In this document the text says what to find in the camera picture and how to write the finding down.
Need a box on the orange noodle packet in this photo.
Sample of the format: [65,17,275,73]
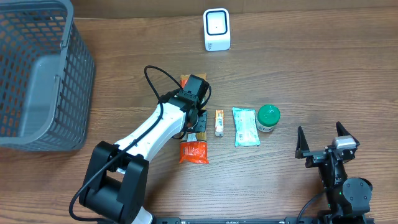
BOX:
[178,73,210,165]

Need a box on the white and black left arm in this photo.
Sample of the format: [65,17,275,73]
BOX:
[79,75,211,224]

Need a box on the teal wet wipes pack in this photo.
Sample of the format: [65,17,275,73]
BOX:
[232,107,261,147]

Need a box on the green lid white jar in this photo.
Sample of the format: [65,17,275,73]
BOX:
[256,105,280,133]

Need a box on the white barcode scanner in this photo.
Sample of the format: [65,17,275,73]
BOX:
[203,8,231,52]

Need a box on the small orange white box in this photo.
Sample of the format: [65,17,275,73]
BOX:
[215,110,224,137]

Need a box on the grey plastic mesh basket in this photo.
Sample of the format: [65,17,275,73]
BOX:
[1,0,95,151]

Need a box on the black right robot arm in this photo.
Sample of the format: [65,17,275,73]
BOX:
[295,122,373,223]

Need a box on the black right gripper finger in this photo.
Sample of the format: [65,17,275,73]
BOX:
[336,121,360,147]
[295,126,310,159]

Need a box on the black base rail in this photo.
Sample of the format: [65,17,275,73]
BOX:
[149,216,376,224]

